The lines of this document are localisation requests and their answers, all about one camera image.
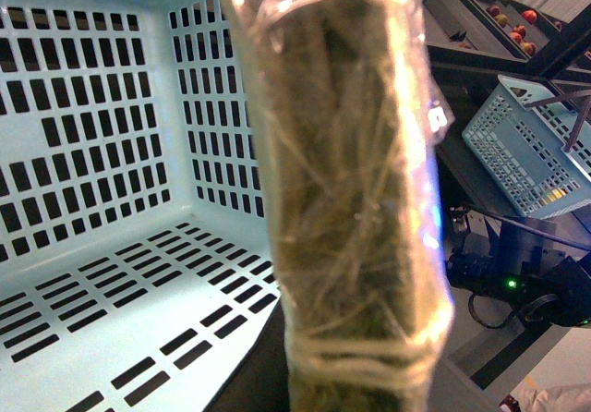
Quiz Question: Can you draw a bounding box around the light blue plastic basket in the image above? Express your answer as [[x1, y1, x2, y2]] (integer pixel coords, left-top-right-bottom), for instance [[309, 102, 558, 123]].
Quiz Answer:
[[1, 0, 279, 411]]

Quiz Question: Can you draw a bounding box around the blurred tape wrapped bar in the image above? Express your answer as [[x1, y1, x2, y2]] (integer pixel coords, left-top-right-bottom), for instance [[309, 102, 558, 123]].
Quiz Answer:
[[223, 0, 454, 411]]

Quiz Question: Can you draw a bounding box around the black camera device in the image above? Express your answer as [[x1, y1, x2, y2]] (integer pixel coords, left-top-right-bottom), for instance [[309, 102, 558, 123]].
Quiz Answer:
[[446, 204, 590, 330]]

